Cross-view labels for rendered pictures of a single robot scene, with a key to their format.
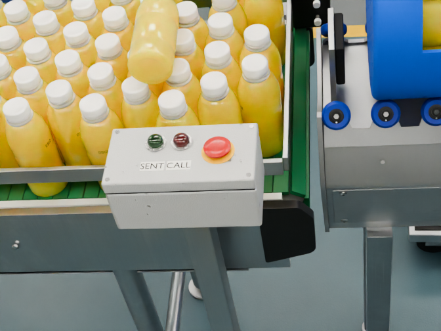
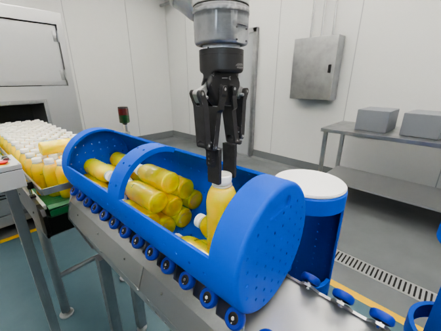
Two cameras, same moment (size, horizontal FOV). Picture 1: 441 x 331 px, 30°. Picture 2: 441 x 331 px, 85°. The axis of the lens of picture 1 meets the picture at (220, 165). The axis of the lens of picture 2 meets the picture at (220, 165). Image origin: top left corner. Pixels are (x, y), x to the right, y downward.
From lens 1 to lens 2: 1.35 m
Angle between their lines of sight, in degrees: 37
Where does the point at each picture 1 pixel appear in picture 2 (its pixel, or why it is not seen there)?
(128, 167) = not seen: outside the picture
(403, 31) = (65, 155)
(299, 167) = (62, 203)
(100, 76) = not seen: hidden behind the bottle
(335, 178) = (70, 215)
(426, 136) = (84, 210)
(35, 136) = (22, 158)
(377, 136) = (78, 203)
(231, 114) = (46, 171)
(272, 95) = (60, 172)
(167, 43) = (48, 144)
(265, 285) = not seen: hidden behind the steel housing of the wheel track
